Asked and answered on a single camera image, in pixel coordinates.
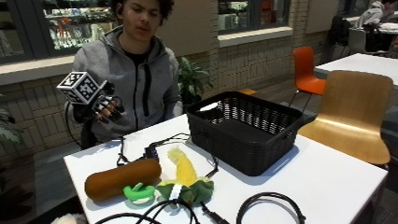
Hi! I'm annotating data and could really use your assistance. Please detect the white marker cube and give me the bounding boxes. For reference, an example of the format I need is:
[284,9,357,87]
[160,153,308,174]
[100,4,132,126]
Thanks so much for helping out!
[56,71,103,105]

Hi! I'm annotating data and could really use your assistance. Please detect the the person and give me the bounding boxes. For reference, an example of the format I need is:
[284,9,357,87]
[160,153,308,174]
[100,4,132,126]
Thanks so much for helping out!
[71,0,184,149]

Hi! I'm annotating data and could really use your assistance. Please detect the small black device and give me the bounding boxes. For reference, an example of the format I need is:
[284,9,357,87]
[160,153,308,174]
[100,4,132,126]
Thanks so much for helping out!
[143,145,161,161]

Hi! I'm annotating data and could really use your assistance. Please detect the green potted plant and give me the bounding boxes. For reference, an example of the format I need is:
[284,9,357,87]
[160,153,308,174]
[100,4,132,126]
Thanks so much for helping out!
[177,56,214,106]

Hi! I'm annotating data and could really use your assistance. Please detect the brown plush sausage toy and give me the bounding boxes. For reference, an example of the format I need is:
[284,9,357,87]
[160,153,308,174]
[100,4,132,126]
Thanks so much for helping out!
[84,158,163,202]

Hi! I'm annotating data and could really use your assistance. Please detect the green leafy plant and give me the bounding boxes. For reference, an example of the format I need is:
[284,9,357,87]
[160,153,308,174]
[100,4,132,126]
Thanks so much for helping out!
[0,92,25,150]

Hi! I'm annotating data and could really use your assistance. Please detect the yellow plush corn toy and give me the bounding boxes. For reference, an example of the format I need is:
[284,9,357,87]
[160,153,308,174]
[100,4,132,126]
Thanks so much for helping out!
[156,147,217,206]

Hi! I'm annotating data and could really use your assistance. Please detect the black woven plastic basket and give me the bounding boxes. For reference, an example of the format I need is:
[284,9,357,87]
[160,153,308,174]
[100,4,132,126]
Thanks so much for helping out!
[185,91,305,177]

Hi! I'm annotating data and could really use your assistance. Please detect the white plush toy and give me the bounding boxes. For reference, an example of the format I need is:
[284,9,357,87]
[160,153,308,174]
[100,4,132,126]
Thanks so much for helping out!
[49,212,89,224]

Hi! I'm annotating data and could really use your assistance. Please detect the orange chair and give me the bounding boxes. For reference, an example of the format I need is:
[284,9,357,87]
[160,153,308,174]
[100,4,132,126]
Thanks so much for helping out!
[288,46,329,110]

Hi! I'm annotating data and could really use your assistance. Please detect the wooden chair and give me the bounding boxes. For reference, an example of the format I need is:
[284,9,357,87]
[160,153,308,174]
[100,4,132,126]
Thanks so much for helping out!
[297,70,395,166]

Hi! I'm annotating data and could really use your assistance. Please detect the white table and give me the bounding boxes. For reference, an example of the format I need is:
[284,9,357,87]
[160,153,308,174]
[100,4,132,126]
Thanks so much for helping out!
[313,52,398,86]

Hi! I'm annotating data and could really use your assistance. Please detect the grey chair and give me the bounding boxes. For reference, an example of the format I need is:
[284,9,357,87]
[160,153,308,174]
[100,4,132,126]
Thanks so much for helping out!
[348,27,389,57]

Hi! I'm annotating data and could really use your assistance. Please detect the green plush ring toy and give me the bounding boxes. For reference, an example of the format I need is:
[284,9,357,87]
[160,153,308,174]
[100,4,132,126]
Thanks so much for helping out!
[123,182,157,205]

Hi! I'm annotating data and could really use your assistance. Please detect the black looped cable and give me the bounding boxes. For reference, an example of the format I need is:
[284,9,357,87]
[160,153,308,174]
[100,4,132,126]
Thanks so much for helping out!
[93,191,309,224]

